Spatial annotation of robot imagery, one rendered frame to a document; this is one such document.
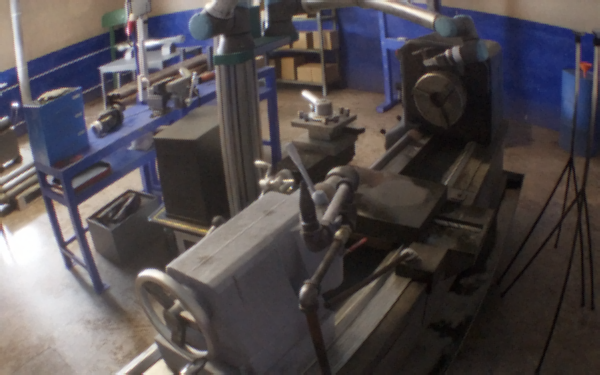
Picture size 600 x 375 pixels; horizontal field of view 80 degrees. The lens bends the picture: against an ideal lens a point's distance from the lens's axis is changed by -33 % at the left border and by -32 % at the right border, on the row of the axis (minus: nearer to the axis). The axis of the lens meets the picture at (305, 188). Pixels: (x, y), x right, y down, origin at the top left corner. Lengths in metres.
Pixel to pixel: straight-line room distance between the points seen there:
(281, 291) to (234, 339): 0.17
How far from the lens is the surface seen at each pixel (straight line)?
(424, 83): 2.20
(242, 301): 0.97
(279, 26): 2.70
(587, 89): 4.89
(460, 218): 1.66
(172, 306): 0.95
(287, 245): 1.07
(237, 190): 2.75
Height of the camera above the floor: 1.69
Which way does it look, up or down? 26 degrees down
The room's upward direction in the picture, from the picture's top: 4 degrees counter-clockwise
